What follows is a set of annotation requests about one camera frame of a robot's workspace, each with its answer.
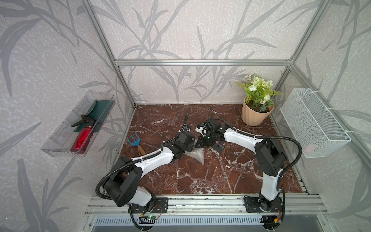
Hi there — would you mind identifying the green trowel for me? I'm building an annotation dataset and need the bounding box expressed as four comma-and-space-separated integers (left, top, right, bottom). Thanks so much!
72, 100, 114, 132

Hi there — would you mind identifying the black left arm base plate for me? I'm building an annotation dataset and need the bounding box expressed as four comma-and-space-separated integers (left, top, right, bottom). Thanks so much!
129, 197, 169, 214

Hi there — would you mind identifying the black tape dispenser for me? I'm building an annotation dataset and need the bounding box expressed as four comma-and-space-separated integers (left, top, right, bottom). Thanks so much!
211, 141, 225, 154

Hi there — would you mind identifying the blue hand rake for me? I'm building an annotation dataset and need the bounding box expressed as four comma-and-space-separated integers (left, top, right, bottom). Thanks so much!
127, 133, 146, 156

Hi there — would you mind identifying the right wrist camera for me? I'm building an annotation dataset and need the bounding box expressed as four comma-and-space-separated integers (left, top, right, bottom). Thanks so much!
195, 118, 222, 137

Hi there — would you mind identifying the white wire mesh basket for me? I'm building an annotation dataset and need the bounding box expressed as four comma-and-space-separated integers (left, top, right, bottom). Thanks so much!
280, 88, 352, 158

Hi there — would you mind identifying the red spray bottle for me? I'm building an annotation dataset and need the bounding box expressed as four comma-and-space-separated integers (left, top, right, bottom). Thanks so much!
70, 126, 93, 154

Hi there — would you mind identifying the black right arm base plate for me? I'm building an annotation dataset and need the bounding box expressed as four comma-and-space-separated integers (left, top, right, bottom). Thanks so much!
243, 195, 285, 213

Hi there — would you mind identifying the clear plastic wall tray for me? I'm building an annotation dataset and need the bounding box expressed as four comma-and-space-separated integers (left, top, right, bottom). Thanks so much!
41, 90, 116, 157

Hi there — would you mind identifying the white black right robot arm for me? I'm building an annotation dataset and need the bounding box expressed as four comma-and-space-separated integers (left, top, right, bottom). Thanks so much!
195, 124, 302, 202

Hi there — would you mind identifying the potted plant terracotta pot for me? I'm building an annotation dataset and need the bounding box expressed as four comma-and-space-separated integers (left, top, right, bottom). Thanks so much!
236, 74, 283, 127

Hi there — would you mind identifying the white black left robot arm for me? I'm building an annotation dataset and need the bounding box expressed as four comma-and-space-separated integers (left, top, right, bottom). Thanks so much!
95, 134, 195, 212

